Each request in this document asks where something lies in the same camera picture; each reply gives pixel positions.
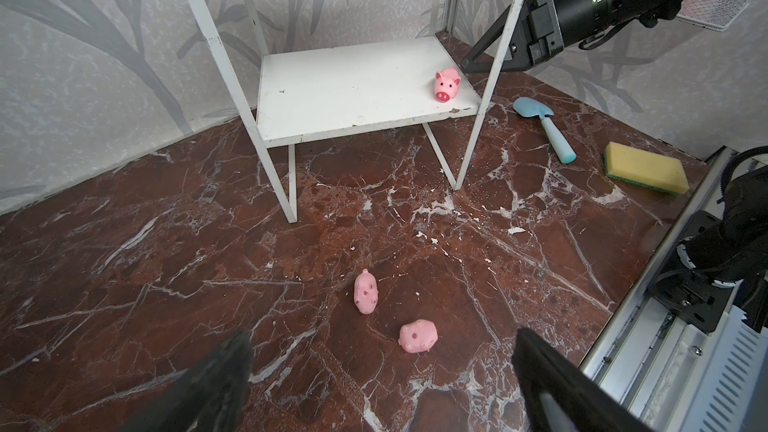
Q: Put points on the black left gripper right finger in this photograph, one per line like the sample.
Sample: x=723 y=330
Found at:
x=558 y=396

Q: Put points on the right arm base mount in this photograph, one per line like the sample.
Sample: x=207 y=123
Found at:
x=700 y=296

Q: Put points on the yellow sponge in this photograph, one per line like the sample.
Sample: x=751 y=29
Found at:
x=643 y=168

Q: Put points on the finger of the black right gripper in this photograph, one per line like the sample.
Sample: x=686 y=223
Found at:
x=492 y=51

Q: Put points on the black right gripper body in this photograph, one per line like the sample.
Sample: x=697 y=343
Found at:
x=538 y=35

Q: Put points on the white two-tier shelf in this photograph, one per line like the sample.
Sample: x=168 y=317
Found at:
x=335 y=92

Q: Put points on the pink pig toy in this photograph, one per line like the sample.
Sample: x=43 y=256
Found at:
x=418 y=336
x=365 y=292
x=447 y=84

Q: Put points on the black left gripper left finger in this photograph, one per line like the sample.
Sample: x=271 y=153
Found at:
x=207 y=397

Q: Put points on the light blue toy shovel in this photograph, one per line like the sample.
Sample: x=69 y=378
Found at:
x=531 y=108

